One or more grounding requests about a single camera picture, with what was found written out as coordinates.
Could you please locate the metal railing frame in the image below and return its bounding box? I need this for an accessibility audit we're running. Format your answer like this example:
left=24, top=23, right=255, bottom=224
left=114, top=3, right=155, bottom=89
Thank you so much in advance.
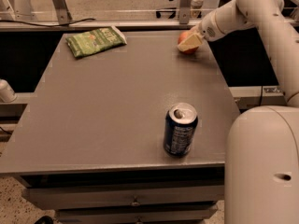
left=0, top=0, right=299, bottom=33

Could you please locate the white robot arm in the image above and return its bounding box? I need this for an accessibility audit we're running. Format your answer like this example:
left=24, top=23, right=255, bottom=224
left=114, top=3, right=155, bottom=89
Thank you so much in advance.
left=190, top=0, right=299, bottom=224

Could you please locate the black cable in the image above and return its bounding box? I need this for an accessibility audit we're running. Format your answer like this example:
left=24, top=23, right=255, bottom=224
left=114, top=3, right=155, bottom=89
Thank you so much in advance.
left=0, top=17, right=97, bottom=28

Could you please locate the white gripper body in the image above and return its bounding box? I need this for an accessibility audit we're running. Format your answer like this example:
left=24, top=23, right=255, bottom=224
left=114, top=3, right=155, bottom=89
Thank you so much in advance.
left=199, top=9, right=226, bottom=42

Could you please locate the white bottle at left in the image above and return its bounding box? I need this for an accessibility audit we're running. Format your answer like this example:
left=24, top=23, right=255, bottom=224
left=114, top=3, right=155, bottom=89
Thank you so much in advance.
left=0, top=79, right=17, bottom=103

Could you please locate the green chip bag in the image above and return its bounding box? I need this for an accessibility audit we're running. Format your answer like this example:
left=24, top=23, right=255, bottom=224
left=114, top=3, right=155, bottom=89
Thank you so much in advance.
left=65, top=26, right=127, bottom=58

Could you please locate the red apple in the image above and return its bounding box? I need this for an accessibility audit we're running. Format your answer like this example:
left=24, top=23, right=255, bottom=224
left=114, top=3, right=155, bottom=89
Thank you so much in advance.
left=177, top=30, right=200, bottom=55

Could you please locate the blue pepsi can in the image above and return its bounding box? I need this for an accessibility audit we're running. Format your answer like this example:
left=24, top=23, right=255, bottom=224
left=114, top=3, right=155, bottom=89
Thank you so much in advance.
left=164, top=103, right=198, bottom=157

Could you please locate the grey drawer cabinet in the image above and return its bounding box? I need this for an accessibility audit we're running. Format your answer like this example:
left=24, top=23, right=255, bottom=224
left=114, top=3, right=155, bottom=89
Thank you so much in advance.
left=0, top=31, right=239, bottom=224

